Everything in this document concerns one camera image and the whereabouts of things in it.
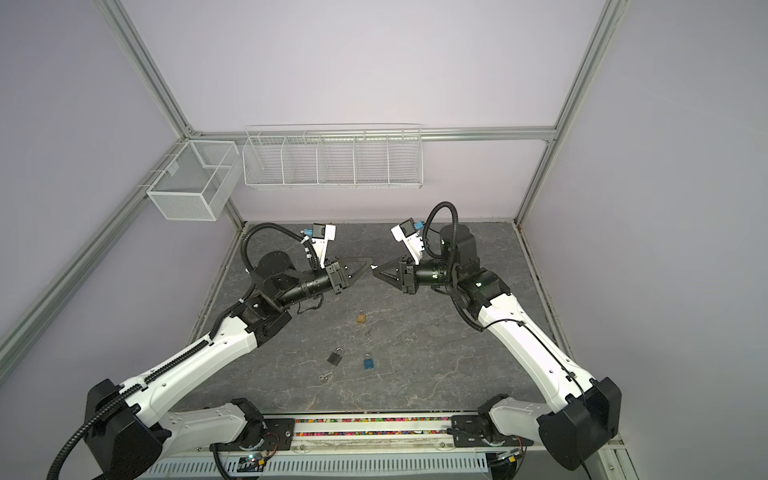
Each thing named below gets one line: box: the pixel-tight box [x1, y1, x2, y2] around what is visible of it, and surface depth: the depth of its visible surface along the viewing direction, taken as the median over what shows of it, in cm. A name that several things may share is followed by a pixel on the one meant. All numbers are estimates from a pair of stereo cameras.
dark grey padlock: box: [326, 347, 344, 366], surface depth 88 cm
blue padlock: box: [363, 352, 375, 370], surface depth 88 cm
